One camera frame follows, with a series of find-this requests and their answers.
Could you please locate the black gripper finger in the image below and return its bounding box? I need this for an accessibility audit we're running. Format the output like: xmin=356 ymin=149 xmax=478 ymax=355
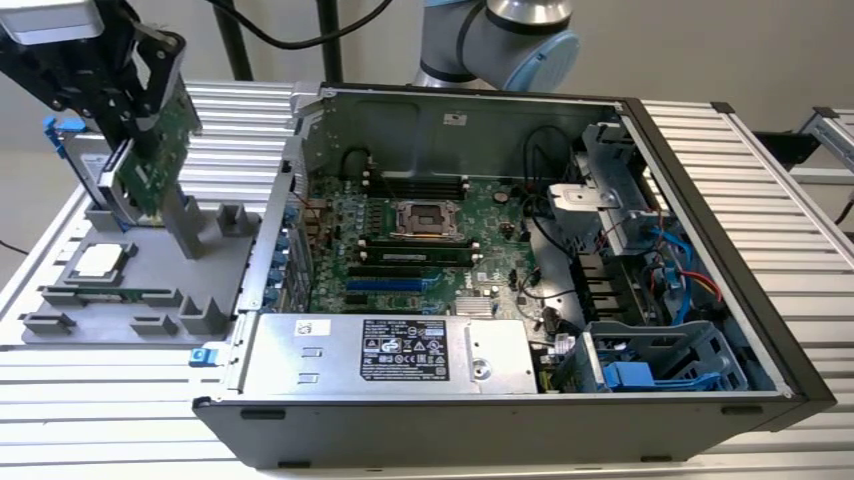
xmin=130 ymin=22 xmax=190 ymax=134
xmin=0 ymin=39 xmax=139 ymax=146

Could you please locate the green graphics card black cooler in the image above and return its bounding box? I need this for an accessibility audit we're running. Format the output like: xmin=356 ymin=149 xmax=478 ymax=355
xmin=97 ymin=74 xmax=206 ymax=227

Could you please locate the black stand pole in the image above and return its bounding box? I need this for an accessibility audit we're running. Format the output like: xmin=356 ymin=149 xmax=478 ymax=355
xmin=210 ymin=0 xmax=257 ymax=82
xmin=316 ymin=0 xmax=346 ymax=85

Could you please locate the hard disk blue carrier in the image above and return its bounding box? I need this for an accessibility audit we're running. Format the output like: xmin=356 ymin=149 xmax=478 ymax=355
xmin=42 ymin=116 xmax=146 ymax=232

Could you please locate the silver CPU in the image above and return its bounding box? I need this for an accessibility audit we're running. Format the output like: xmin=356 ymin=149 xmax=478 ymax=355
xmin=69 ymin=243 xmax=130 ymax=279

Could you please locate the grey parts rack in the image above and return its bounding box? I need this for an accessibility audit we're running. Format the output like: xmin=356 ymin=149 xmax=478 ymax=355
xmin=19 ymin=184 xmax=263 ymax=346

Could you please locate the green RAM stick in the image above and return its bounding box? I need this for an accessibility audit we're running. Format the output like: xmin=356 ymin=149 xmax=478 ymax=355
xmin=364 ymin=247 xmax=480 ymax=266
xmin=78 ymin=286 xmax=177 ymax=304

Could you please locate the CPU socket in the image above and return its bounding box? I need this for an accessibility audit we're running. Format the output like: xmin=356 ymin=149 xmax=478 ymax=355
xmin=393 ymin=198 xmax=457 ymax=237

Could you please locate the metal socket cover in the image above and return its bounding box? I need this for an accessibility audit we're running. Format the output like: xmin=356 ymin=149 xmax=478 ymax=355
xmin=397 ymin=200 xmax=454 ymax=235

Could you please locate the long black expansion slot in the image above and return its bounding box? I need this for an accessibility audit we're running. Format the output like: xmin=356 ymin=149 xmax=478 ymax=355
xmin=348 ymin=266 xmax=428 ymax=279

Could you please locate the blue expansion slot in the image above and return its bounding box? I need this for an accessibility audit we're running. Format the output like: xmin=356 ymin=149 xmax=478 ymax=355
xmin=345 ymin=278 xmax=430 ymax=293

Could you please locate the green motherboard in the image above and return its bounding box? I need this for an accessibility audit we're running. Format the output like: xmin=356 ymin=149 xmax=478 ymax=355
xmin=304 ymin=172 xmax=544 ymax=334

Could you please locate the silver power supply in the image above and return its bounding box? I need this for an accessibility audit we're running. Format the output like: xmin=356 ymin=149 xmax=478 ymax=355
xmin=237 ymin=312 xmax=541 ymax=396

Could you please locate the silver finned heat sink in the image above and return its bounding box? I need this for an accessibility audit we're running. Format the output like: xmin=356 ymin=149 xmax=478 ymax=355
xmin=456 ymin=296 xmax=501 ymax=317

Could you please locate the black rating label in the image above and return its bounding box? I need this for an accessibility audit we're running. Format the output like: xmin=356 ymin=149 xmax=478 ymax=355
xmin=362 ymin=318 xmax=448 ymax=384

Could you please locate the metal drive cage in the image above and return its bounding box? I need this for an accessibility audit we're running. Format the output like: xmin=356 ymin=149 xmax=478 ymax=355
xmin=546 ymin=121 xmax=677 ymax=257

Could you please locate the black grey PC case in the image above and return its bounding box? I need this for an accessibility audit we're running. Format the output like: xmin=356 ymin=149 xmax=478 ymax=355
xmin=191 ymin=81 xmax=840 ymax=471

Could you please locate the blue drive latch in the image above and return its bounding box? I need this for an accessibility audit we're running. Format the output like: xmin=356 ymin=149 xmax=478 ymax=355
xmin=602 ymin=362 xmax=657 ymax=391

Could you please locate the grey disk bay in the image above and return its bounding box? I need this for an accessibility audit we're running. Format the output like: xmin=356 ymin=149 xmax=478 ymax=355
xmin=553 ymin=319 xmax=751 ymax=395

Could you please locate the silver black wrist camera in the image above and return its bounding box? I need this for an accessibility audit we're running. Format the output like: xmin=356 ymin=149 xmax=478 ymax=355
xmin=0 ymin=0 xmax=109 ymax=46

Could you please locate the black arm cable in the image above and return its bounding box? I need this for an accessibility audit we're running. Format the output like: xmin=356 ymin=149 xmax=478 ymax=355
xmin=203 ymin=0 xmax=397 ymax=50

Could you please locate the thick black looped cable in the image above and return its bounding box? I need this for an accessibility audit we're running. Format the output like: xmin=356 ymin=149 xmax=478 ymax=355
xmin=340 ymin=145 xmax=373 ymax=177

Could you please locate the thin black cable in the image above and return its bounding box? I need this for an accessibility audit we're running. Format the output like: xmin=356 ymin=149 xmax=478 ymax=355
xmin=522 ymin=124 xmax=577 ymax=201

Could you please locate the blue flat wire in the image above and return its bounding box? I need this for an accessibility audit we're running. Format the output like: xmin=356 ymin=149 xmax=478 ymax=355
xmin=648 ymin=225 xmax=697 ymax=329

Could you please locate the red flat wire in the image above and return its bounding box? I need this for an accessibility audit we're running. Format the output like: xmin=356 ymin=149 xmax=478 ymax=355
xmin=685 ymin=268 xmax=728 ymax=304

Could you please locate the aluminium frame rail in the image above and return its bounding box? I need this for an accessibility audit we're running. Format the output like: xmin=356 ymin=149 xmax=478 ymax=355
xmin=753 ymin=106 xmax=854 ymax=187

